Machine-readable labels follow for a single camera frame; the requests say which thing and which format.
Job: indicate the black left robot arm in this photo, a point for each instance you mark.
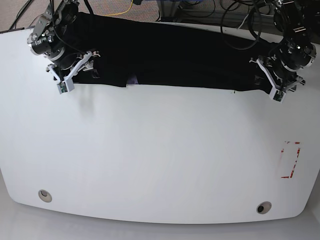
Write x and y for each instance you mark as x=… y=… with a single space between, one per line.
x=296 y=20

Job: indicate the left table cable grommet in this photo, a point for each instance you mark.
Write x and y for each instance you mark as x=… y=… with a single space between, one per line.
x=45 y=196

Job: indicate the table cable grommet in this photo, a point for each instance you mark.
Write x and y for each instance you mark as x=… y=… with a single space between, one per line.
x=264 y=207
x=45 y=196

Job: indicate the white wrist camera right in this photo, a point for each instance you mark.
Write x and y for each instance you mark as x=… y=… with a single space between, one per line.
x=65 y=86

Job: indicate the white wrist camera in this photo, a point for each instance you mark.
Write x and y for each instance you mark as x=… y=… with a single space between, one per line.
x=65 y=86
x=277 y=95

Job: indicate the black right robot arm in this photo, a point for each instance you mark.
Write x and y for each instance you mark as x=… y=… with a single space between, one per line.
x=52 y=32

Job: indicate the red tape rectangle marking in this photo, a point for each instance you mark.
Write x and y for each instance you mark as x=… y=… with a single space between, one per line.
x=288 y=159

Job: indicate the black t-shirt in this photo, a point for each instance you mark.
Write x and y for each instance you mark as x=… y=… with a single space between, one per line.
x=148 y=53

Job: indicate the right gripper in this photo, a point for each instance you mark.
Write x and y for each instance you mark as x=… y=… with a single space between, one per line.
x=82 y=62

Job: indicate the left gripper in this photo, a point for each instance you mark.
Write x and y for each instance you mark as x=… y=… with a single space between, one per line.
x=282 y=79

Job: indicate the right table cable grommet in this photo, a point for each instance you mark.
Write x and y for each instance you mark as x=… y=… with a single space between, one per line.
x=264 y=207

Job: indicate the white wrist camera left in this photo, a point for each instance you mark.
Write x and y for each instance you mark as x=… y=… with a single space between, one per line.
x=277 y=95

